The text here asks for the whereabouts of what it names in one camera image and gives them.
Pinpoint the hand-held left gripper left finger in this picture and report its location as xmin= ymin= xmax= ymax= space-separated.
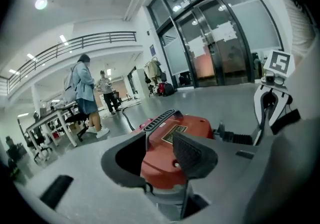
xmin=14 ymin=132 xmax=177 ymax=224

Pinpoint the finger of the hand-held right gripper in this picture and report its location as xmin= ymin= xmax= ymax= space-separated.
xmin=268 ymin=87 xmax=293 ymax=131
xmin=253 ymin=84 xmax=271 ymax=144

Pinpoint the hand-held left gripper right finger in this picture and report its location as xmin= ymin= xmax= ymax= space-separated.
xmin=172 ymin=131 xmax=276 ymax=224

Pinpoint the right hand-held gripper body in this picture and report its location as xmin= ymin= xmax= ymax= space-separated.
xmin=259 ymin=49 xmax=296 ymax=89

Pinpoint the red vacuum cleaner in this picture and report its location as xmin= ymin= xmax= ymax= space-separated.
xmin=132 ymin=109 xmax=216 ymax=205

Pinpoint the grey fabric dust bag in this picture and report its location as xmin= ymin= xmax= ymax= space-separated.
xmin=243 ymin=42 xmax=320 ymax=224

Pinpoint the person's right forearm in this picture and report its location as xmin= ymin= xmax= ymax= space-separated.
xmin=281 ymin=0 xmax=319 ymax=59

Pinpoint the white paper sheet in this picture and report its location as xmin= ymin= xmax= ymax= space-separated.
xmin=187 ymin=35 xmax=207 ymax=59
xmin=211 ymin=21 xmax=238 ymax=42

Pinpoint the glass entrance door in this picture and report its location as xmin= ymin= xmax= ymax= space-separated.
xmin=146 ymin=0 xmax=285 ymax=89

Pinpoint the black suitcase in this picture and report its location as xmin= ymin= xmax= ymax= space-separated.
xmin=162 ymin=82 xmax=176 ymax=97

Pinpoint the red suitcase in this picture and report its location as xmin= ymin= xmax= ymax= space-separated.
xmin=156 ymin=82 xmax=167 ymax=96

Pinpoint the black office chair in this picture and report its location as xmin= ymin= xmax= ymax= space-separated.
xmin=24 ymin=126 xmax=54 ymax=163
xmin=64 ymin=111 xmax=89 ymax=142

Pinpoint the white table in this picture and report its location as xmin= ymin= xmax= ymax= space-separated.
xmin=24 ymin=102 xmax=79 ymax=155

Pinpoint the coat rack with clothes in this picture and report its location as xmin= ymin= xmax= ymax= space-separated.
xmin=143 ymin=57 xmax=164 ymax=97

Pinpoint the grey backpack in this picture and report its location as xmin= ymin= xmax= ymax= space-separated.
xmin=63 ymin=66 xmax=79 ymax=103

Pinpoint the dark metal balcony railing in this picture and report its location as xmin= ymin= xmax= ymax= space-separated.
xmin=0 ymin=31 xmax=138 ymax=95

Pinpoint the round ceiling light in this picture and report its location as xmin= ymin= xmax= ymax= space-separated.
xmin=34 ymin=0 xmax=49 ymax=10

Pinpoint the black strap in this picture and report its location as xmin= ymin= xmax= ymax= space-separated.
xmin=270 ymin=108 xmax=302 ymax=136

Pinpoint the black corrugated vacuum hose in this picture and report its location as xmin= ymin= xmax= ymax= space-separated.
xmin=216 ymin=121 xmax=254 ymax=146

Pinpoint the black smooth hose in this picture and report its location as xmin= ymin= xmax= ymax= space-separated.
xmin=121 ymin=106 xmax=136 ymax=132

